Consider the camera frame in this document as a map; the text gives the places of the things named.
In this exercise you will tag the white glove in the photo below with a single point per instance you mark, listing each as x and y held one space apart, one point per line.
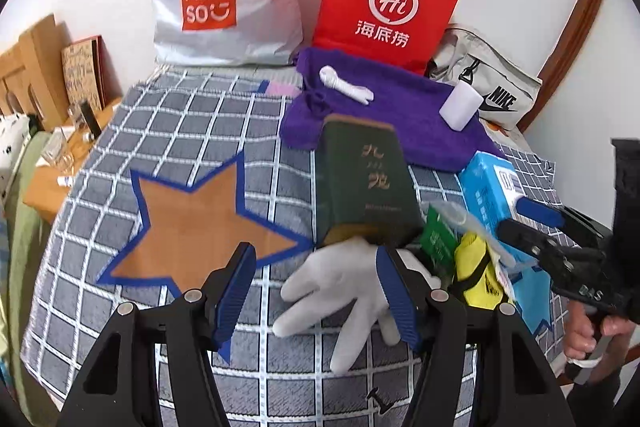
345 302

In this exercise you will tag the grey sling bag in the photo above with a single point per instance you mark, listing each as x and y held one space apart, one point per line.
500 72

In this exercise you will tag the white spotted pillow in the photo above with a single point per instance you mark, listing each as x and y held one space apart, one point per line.
10 147

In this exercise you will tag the orange printed cloth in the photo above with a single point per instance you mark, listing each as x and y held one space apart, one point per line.
500 129

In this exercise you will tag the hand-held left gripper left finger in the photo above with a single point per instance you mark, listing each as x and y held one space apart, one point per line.
234 294

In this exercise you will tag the clear plastic bag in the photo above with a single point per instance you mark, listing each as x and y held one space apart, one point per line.
492 244

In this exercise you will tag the brown cardboard boards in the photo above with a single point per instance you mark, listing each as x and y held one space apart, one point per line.
42 57

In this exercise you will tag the clear glass bottle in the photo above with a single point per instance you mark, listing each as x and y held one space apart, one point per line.
57 147

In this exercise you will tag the purple towel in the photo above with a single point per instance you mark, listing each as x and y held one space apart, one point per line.
400 107

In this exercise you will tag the dark perfume bottle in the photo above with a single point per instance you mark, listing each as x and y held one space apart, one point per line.
87 119

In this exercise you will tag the dark green book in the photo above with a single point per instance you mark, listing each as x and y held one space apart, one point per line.
365 187

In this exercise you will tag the curved wooden frame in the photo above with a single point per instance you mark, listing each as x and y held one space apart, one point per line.
587 7

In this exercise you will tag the pink cloth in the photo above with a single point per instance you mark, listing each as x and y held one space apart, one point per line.
281 88

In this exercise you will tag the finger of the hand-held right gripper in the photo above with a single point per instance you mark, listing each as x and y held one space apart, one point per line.
525 239
540 212

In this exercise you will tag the green bedding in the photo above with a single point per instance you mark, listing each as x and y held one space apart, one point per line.
22 247

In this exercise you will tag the person's right hand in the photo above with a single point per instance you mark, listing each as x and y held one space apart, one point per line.
582 337

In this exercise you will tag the patterned brown book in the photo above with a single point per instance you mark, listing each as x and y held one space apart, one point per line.
85 72

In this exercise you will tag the blue tissue pack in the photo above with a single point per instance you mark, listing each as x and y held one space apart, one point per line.
487 192

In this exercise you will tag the wooden nightstand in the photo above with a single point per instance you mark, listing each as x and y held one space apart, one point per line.
45 189

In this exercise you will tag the grey checkered blanket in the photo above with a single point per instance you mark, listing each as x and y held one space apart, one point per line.
200 122

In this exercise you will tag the white packet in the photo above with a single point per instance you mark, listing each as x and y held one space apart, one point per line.
460 106

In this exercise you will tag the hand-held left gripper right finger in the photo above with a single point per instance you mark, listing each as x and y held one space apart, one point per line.
396 302

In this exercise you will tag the yellow pouch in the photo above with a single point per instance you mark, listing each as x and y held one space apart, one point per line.
475 279

